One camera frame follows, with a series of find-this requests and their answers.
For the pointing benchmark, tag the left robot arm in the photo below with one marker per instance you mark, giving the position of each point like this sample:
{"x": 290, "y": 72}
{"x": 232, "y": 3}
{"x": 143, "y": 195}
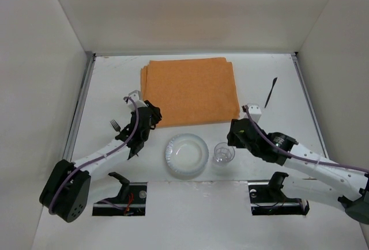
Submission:
{"x": 67, "y": 190}

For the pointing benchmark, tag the aluminium frame rail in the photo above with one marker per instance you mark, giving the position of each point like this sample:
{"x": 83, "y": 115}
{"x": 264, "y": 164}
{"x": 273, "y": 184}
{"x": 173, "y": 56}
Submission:
{"x": 295, "y": 60}
{"x": 79, "y": 107}

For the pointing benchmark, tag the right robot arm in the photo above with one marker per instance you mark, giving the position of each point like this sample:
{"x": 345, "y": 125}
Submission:
{"x": 339, "y": 186}

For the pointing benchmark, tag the right aluminium frame rail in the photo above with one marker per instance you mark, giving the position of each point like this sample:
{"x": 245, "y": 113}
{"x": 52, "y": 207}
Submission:
{"x": 295, "y": 60}

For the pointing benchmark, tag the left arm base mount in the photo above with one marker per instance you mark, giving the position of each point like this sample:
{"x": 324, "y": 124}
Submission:
{"x": 127, "y": 195}

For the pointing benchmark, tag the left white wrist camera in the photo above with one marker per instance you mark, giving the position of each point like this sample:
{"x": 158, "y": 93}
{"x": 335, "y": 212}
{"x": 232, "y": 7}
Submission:
{"x": 135, "y": 100}

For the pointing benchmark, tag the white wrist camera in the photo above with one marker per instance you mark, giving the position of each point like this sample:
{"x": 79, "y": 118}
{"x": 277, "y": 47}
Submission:
{"x": 135, "y": 100}
{"x": 253, "y": 110}

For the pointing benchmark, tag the left aluminium frame rail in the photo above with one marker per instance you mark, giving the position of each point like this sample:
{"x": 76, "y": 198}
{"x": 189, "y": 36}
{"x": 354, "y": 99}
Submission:
{"x": 79, "y": 107}

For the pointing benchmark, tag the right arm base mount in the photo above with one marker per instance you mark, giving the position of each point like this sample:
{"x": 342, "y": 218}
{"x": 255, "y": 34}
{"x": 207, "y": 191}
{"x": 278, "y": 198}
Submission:
{"x": 267, "y": 198}

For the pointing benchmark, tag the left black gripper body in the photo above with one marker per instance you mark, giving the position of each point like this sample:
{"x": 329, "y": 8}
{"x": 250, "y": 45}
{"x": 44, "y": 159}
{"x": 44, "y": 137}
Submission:
{"x": 134, "y": 136}

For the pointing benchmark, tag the orange cloth napkin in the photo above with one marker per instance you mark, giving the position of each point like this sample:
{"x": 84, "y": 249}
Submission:
{"x": 191, "y": 91}

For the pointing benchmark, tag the clear plastic cup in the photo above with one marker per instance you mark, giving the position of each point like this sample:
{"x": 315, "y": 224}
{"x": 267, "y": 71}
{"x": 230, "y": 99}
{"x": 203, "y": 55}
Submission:
{"x": 223, "y": 154}

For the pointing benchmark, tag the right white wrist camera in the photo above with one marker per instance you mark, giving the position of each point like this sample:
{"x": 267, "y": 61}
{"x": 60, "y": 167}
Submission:
{"x": 253, "y": 110}

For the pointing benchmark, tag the black plastic fork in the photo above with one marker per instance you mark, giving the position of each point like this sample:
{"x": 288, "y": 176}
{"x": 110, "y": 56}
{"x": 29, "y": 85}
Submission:
{"x": 115, "y": 125}

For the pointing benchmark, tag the black plastic knife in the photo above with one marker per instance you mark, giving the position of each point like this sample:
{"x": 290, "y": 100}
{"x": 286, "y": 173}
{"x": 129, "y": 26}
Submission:
{"x": 270, "y": 92}

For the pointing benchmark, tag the white paper plate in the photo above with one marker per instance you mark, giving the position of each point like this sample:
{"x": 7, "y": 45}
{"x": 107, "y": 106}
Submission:
{"x": 186, "y": 155}

